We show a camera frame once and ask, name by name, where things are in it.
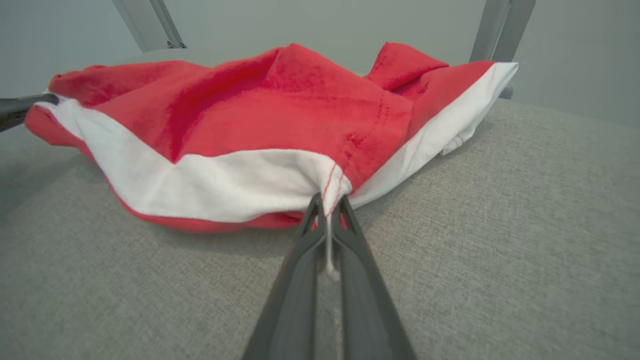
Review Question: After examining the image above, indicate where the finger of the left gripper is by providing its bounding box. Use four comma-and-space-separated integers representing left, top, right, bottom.
0, 93, 60, 133

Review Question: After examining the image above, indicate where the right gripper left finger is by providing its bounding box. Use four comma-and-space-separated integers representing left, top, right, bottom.
242, 192, 329, 360

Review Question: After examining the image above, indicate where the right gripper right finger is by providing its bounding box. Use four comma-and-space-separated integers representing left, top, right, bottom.
330, 195, 417, 360

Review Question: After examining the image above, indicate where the red garment with white band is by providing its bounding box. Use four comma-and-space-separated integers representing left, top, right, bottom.
24, 42, 520, 235

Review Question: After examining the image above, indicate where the grey fabric sofa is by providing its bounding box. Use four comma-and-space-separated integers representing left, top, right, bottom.
0, 47, 640, 360

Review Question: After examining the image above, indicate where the grey metal frame bar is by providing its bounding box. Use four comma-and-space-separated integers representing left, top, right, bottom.
111, 0, 187, 54

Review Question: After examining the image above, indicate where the grey padded post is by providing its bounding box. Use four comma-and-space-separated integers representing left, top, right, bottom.
497, 0, 537, 100
469, 0, 507, 64

